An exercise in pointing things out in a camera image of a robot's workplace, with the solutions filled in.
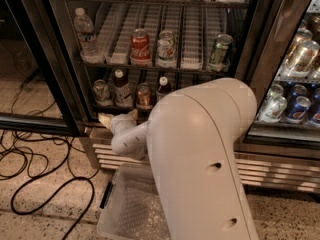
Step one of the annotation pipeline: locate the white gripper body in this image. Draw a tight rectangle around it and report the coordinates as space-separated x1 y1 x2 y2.
110 114 147 160

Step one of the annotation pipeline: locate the brown drink bottle white cap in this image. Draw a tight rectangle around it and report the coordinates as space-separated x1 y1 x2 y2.
113 69 133 108

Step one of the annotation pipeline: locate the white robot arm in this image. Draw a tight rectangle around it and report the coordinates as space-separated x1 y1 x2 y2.
99 78 259 240

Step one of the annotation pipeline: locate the stainless steel fridge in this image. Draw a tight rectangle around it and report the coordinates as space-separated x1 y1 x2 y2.
13 0 320 194

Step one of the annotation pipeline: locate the clear water bottle middle shelf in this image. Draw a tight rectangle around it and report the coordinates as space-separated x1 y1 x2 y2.
74 8 103 64

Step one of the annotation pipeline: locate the open glass fridge door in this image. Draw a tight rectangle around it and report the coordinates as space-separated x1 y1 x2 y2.
0 0 84 137

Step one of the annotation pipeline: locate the white green can right fridge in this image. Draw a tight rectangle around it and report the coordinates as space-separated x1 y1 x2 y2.
259 95 287 123

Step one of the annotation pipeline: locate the silver can right fridge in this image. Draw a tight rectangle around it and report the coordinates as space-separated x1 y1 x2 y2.
282 40 320 78

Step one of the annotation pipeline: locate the closed glass fridge door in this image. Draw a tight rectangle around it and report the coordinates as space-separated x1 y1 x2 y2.
236 0 320 160

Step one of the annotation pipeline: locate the red coca-cola can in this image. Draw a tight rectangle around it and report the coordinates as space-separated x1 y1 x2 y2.
130 29 151 66

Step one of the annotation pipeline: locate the white green soda can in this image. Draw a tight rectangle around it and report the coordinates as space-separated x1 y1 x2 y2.
156 30 176 68

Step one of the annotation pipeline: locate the clear plastic bin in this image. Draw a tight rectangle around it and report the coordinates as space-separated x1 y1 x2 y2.
97 164 156 240

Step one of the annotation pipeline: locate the bubble wrap sheet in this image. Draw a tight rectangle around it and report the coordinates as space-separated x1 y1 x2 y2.
115 180 171 240

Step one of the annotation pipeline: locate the blue pepsi can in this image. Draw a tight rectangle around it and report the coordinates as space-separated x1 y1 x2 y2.
285 96 311 123

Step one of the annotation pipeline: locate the black floor cable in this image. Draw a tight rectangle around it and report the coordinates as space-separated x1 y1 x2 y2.
0 40 100 240

